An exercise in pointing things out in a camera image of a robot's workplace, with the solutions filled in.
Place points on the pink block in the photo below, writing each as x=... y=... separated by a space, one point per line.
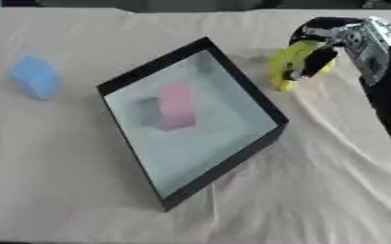
x=176 y=107

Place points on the yellow toy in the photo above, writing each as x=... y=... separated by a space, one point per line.
x=290 y=62

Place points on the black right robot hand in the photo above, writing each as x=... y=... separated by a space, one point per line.
x=319 y=60

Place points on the black box white inside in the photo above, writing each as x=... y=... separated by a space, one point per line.
x=190 y=124

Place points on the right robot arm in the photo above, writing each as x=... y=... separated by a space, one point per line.
x=383 y=79

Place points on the light blue block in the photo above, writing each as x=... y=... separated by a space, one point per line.
x=35 y=77

